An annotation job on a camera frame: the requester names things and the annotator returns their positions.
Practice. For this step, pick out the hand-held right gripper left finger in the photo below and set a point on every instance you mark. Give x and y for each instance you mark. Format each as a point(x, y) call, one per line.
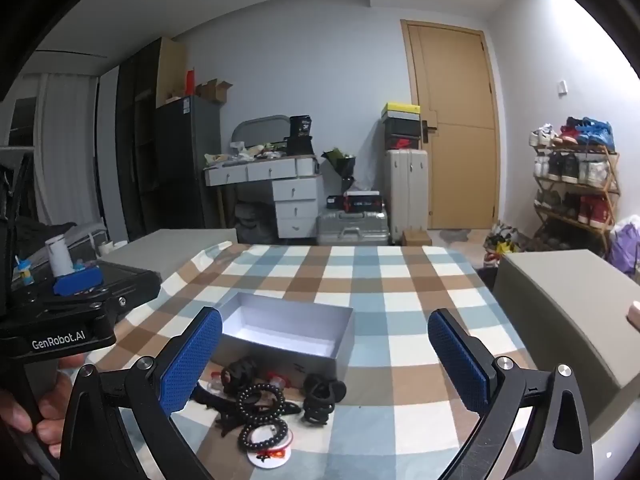
point(192, 360)

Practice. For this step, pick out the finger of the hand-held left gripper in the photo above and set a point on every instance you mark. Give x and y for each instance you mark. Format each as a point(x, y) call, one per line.
point(77, 281)

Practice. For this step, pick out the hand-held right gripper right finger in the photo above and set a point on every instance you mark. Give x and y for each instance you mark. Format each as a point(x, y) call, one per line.
point(460, 365)

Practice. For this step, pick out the small clear plastic bag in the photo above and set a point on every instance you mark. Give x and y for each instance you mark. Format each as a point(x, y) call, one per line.
point(277, 381)
point(215, 384)

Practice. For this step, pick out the black hair claw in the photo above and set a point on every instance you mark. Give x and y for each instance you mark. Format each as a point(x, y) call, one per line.
point(210, 400)

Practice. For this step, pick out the black hair claw clip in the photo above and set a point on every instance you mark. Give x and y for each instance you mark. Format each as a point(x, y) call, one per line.
point(240, 372)

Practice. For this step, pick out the silver cardboard box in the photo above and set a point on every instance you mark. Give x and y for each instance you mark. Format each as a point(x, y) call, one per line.
point(280, 325)

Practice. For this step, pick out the person's left hand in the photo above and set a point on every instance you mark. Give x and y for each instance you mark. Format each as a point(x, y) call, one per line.
point(55, 400)

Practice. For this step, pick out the white cylinder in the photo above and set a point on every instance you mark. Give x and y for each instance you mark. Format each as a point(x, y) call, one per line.
point(59, 255)

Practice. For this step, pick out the plaid blanket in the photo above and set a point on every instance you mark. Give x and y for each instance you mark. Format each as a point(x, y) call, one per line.
point(400, 310)

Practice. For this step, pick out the grey ottoman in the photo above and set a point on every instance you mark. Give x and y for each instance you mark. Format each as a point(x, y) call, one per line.
point(560, 310)
point(165, 250)

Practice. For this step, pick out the round white badge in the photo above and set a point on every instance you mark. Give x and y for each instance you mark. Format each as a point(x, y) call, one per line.
point(270, 456)

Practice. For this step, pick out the pile of shoes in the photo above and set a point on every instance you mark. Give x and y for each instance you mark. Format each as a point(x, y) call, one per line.
point(502, 242)

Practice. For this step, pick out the white curtain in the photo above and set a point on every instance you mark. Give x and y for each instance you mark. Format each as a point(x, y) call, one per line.
point(65, 150)

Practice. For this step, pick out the small cardboard box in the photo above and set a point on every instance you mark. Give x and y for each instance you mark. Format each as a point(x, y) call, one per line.
point(416, 238)

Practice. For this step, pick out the dark chair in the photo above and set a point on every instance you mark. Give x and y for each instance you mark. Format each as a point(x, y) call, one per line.
point(252, 222)

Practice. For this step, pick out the dark wardrobe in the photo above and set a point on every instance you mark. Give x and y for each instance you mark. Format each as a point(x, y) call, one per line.
point(135, 140)

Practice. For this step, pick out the dark grey fridge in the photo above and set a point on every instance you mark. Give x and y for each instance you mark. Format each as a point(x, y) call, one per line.
point(187, 160)

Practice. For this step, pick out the silver suitcase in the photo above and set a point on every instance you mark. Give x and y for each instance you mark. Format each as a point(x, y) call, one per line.
point(350, 227)

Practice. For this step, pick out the white suitcase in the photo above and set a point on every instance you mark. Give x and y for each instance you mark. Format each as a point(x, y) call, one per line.
point(406, 195)

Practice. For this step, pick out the pink object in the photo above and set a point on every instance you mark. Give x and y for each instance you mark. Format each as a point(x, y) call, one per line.
point(635, 312)

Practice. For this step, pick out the black box with red stripe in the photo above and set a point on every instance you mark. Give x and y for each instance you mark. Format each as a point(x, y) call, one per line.
point(362, 202)

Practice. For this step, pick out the white desk with drawers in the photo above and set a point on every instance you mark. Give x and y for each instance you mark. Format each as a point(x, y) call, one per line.
point(295, 195)

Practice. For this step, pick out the purple plastic bag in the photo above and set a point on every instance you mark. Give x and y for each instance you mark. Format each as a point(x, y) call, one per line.
point(625, 250)

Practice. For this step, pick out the small black box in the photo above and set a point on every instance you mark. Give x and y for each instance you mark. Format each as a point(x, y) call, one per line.
point(335, 202)

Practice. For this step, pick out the wooden shoe rack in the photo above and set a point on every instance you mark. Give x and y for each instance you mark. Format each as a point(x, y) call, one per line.
point(570, 167)
point(575, 187)

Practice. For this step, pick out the desk clutter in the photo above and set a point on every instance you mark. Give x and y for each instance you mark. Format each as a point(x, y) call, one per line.
point(250, 152)

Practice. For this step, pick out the red packet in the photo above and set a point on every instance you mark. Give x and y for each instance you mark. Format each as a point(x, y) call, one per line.
point(190, 82)

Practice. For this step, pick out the red and black shoe box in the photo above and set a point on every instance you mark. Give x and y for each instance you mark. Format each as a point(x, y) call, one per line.
point(402, 142)

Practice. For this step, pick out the black-wrapped bouquet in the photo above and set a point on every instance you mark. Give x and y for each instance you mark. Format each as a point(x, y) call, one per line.
point(342, 162)

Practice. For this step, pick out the open cardboard box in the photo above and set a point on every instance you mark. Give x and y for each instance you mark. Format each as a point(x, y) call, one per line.
point(215, 91)

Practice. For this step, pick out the grey-framed mirror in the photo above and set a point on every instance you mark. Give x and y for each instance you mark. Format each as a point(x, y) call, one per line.
point(260, 130)

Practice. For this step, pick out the black bag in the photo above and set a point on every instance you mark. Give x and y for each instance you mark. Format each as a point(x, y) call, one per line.
point(300, 135)

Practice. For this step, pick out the wooden door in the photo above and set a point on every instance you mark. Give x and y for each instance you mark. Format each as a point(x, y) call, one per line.
point(460, 110)

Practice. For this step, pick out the yellow-lidded shoe box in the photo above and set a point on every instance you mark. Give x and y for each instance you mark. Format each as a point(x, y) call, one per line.
point(400, 111)

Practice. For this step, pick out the white light switch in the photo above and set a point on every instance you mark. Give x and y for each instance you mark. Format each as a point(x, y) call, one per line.
point(563, 87)

